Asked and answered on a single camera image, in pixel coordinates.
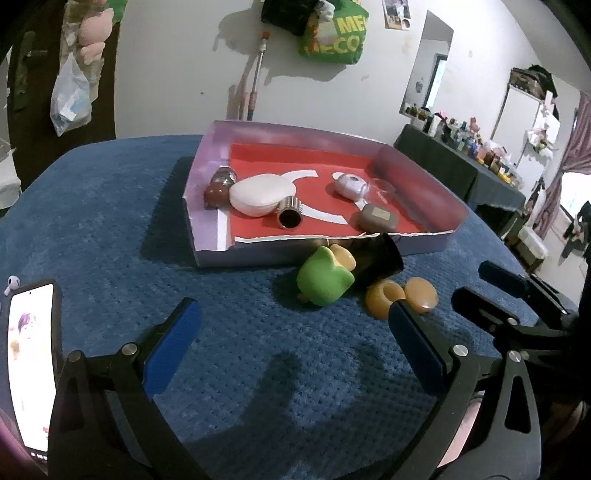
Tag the clear plastic bag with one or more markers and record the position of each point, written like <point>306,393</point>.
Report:
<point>69,101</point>

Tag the green toy figure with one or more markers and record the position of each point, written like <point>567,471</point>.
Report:
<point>323,277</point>

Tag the wall photo print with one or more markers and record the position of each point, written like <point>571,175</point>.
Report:
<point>397,14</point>

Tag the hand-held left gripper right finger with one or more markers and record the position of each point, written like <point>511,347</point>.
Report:
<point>415,350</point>

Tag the brown square case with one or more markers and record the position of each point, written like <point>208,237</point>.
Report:
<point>377,217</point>

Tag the white earbud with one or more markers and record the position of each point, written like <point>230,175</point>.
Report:
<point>11,282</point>

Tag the black cup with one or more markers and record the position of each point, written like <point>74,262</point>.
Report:
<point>378,258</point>

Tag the table with dark green cloth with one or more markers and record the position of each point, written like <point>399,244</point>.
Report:
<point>443,161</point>

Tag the row of small bottles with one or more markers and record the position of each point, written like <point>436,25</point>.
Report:
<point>461,134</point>

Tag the pink plush toy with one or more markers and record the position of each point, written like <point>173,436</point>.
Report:
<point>94,32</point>

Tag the purple cardboard box red inside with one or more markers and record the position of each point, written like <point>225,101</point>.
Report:
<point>258,251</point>

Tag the white bin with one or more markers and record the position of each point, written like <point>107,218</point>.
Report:
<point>533,242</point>

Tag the black smartphone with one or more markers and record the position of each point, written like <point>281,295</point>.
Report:
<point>32,360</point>

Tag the small white plush toy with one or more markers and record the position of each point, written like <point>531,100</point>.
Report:
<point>327,9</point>

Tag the red-brown ball with metal cap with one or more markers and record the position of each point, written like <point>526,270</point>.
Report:
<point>217,194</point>

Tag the metal shelf rack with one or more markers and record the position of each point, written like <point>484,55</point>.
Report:
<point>531,83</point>

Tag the lilac round timer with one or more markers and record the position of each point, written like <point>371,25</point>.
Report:
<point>351,184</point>

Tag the black bag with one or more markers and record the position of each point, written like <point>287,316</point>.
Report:
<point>286,14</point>

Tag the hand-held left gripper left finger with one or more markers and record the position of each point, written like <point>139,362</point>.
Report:
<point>173,346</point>

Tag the dark brown door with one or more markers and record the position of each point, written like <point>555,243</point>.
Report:
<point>37,138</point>

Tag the white oval case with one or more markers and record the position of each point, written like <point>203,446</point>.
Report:
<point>258,196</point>

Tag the white and orange pole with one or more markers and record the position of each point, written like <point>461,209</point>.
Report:
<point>256,78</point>

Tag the ribbed metal cup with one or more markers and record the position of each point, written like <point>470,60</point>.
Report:
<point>291,214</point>

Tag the pink curtain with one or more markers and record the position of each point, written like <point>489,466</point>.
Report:
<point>563,152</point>

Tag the dark clothing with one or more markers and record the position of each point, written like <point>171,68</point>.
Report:
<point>577,230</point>

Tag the brown wooden disc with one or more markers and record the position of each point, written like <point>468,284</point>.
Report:
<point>421,293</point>

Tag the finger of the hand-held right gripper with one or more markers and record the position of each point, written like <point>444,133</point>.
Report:
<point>503,278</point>
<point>480,305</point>

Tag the green tote bag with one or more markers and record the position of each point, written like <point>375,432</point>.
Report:
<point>337,37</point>

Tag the wall mirror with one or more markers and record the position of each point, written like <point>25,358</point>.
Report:
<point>429,69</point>

